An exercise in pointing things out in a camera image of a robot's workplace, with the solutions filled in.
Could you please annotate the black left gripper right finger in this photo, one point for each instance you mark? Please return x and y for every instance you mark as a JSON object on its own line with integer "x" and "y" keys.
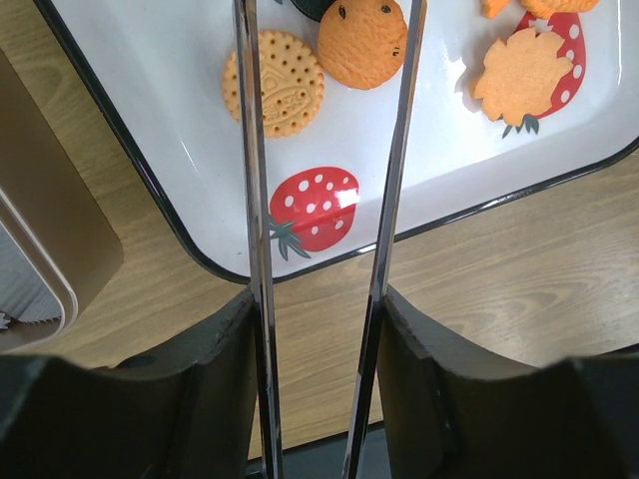
{"x": 453, "y": 409}

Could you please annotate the orange flower cookie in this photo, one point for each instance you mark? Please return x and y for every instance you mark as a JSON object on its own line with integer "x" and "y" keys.
{"x": 520, "y": 75}

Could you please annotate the round biscuit lower left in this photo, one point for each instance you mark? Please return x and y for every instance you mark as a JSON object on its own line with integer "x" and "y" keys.
{"x": 292, "y": 83}

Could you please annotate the white strawberry tray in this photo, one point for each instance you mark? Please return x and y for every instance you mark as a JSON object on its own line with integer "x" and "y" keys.
{"x": 155, "y": 69}

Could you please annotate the black sandwich cookie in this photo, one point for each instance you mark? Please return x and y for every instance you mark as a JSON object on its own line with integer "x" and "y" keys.
{"x": 313, "y": 9}

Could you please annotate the orange chocolate chip cookie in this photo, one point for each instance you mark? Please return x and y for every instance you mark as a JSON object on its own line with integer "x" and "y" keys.
{"x": 361, "y": 43}

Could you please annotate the gold cookie tin box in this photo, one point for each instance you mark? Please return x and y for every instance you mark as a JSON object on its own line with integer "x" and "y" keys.
{"x": 58, "y": 250}

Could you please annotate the metal serving tongs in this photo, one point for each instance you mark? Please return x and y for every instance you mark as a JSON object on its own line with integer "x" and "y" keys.
{"x": 261, "y": 278}

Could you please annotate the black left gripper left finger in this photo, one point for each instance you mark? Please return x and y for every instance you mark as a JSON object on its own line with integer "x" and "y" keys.
{"x": 182, "y": 409}

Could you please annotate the orange fish cookie lower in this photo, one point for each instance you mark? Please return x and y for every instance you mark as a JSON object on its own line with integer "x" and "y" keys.
{"x": 543, "y": 9}

